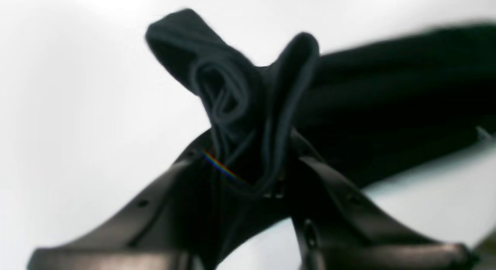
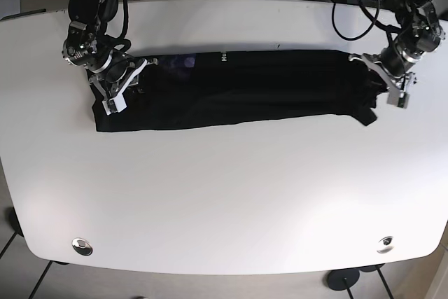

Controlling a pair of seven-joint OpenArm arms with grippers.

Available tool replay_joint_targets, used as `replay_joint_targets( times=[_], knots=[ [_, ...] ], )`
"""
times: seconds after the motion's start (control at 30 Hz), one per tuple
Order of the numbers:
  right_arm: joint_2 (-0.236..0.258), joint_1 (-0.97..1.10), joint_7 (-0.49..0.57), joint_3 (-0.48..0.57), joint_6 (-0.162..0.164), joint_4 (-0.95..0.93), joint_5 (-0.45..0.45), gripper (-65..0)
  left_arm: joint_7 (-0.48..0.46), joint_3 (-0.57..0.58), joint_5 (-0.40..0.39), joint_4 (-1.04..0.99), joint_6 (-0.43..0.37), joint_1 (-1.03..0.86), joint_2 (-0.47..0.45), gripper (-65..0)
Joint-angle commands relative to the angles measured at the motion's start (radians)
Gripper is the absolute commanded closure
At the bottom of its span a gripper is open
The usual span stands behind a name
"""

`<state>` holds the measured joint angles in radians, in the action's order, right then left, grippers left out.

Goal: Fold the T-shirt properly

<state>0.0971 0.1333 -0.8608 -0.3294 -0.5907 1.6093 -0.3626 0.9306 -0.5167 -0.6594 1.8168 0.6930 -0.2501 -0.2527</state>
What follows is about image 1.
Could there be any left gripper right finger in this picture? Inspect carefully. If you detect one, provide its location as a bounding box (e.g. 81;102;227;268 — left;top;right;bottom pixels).
284;129;479;270

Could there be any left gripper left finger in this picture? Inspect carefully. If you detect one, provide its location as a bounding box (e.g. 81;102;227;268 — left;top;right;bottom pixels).
27;131;210;270

